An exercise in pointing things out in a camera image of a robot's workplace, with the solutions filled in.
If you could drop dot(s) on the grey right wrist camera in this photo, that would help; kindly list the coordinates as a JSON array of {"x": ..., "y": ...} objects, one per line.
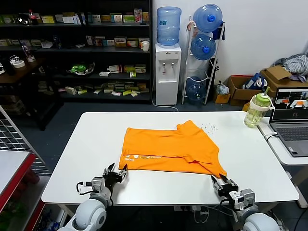
[{"x": 245, "y": 198}]

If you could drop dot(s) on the brown wooden desk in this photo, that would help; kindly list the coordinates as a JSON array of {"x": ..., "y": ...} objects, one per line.
[{"x": 21, "y": 71}]

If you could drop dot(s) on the black cylinder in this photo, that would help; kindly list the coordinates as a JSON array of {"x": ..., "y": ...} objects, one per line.
[{"x": 10, "y": 67}]

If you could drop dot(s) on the yellow bag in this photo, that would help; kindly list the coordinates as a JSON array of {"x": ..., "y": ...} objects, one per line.
[{"x": 246, "y": 107}]

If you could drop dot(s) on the white paper cup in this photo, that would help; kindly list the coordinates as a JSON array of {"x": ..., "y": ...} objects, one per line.
[{"x": 145, "y": 46}]

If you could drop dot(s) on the pink printed box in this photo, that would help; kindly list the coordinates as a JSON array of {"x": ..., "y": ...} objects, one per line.
[{"x": 138, "y": 16}]

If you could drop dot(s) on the large brown cardboard box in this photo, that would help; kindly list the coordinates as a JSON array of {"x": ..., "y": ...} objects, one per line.
[{"x": 276, "y": 73}]

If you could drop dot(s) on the grey laptop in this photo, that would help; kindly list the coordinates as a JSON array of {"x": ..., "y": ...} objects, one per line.
[{"x": 291, "y": 134}]

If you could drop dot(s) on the black instrument behind rack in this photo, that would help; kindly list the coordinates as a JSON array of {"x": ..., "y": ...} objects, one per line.
[{"x": 214, "y": 68}]

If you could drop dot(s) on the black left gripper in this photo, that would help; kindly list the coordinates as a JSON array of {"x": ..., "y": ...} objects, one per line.
[{"x": 110, "y": 180}]

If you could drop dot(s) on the blue water jug with label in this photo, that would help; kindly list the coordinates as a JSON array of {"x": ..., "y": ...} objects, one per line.
[{"x": 169, "y": 26}]

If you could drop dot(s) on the crumpled plastic bag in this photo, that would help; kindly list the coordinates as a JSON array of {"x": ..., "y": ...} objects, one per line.
[{"x": 222, "y": 88}]

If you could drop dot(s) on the striped clothes pile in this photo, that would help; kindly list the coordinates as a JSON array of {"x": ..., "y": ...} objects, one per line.
[{"x": 296, "y": 63}]

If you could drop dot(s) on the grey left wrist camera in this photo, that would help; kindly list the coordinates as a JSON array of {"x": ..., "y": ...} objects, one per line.
[{"x": 97, "y": 184}]

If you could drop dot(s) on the blue white bag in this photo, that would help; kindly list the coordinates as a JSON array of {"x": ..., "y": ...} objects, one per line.
[{"x": 252, "y": 83}]

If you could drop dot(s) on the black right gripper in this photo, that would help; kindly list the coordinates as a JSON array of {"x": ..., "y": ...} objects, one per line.
[{"x": 229, "y": 192}]

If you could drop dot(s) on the shiny dark dome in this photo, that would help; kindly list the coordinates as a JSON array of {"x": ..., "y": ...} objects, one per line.
[{"x": 23, "y": 19}]

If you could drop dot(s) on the cola bottle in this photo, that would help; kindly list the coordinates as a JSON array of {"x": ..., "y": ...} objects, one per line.
[{"x": 32, "y": 17}]

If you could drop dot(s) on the small yellow box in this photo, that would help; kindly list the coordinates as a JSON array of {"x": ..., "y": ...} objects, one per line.
[{"x": 222, "y": 98}]

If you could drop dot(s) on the white tape roll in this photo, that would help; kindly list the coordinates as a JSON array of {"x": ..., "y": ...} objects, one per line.
[{"x": 18, "y": 64}]

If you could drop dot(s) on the white red medicine box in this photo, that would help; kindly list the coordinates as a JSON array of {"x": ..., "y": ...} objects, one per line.
[{"x": 115, "y": 69}]

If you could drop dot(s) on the white water dispenser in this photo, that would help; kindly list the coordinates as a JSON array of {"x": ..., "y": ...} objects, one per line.
[{"x": 168, "y": 79}]

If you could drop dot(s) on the orange t-shirt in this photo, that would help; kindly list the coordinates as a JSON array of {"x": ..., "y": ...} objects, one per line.
[{"x": 168, "y": 149}]

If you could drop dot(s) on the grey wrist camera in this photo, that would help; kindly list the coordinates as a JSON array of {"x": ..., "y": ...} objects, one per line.
[
  {"x": 245, "y": 198},
  {"x": 97, "y": 184}
]

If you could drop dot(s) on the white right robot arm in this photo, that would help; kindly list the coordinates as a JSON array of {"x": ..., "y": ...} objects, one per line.
[{"x": 260, "y": 223}]

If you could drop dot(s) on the dark blue bottle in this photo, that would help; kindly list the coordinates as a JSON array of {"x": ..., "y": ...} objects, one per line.
[{"x": 56, "y": 42}]

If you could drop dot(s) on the green white bowl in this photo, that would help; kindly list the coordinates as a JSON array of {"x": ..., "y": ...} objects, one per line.
[{"x": 80, "y": 69}]

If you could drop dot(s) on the red edged white cart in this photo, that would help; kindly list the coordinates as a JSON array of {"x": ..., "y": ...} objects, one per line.
[{"x": 9, "y": 168}]

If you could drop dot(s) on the green lid drinking bottle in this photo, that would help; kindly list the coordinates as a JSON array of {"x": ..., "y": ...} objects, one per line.
[{"x": 255, "y": 113}]

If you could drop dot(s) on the black shelf unit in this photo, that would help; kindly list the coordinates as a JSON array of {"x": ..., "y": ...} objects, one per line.
[{"x": 96, "y": 50}]

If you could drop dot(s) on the open cardboard box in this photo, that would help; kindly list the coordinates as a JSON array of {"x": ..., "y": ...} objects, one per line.
[{"x": 237, "y": 92}]

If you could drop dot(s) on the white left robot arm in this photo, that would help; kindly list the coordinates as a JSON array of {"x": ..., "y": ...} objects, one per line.
[{"x": 91, "y": 214}]

